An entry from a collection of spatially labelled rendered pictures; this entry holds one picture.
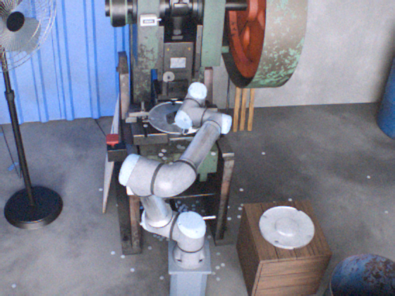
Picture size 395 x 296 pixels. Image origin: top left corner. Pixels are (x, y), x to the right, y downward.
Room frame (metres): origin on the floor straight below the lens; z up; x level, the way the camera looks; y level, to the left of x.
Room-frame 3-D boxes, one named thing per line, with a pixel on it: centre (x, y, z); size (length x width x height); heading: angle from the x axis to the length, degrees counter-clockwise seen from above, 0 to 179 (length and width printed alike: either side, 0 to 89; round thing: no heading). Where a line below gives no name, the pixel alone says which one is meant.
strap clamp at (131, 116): (2.03, 0.29, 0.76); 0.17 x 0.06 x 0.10; 103
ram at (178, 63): (2.03, 0.11, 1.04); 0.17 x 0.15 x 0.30; 13
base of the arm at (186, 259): (1.34, -0.01, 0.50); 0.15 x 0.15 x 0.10
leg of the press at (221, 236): (2.27, -0.11, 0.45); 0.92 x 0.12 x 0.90; 13
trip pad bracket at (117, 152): (1.78, 0.37, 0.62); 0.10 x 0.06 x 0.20; 103
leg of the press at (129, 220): (2.15, 0.41, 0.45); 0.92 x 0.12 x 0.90; 13
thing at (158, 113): (1.95, 0.09, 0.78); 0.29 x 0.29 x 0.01
